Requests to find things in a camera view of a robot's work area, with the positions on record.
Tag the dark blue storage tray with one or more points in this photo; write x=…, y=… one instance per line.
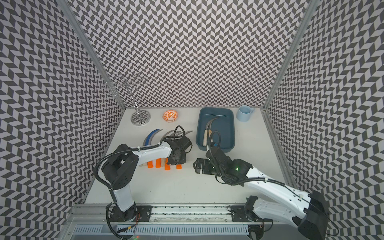
x=225, y=125

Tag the chrome mug tree stand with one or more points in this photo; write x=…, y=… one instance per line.
x=124, y=88

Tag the orange patterned small bowl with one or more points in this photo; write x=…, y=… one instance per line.
x=170, y=116

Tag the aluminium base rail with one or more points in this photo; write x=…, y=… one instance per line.
x=192, y=213

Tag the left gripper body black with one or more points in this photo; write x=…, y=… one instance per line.
x=181, y=159

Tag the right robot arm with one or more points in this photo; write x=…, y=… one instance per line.
x=308, y=212

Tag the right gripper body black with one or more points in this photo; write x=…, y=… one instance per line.
x=209, y=169

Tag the light blue mug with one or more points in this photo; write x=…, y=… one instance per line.
x=244, y=113

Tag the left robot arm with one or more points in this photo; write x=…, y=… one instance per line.
x=117, y=169

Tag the blue blade orange sickle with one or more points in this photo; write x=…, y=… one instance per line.
x=147, y=142

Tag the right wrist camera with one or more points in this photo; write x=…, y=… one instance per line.
x=213, y=145

